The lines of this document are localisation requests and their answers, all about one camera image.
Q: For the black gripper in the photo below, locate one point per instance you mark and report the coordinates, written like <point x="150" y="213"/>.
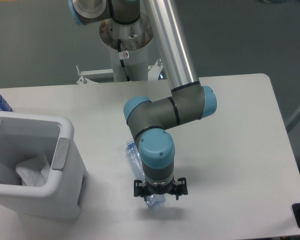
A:
<point x="175" y="187"/>

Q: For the clear plastic water bottle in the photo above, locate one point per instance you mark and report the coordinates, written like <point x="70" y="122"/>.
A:
<point x="153" y="201"/>

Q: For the clear plastic bag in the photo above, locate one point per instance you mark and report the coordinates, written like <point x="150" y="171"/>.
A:
<point x="34" y="172"/>

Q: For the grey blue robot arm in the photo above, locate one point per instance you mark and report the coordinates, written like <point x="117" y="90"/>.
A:
<point x="149" y="120"/>

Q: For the white plastic trash can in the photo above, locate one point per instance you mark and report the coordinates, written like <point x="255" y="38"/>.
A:
<point x="24" y="136"/>

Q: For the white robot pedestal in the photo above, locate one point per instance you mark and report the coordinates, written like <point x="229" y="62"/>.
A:
<point x="128" y="46"/>

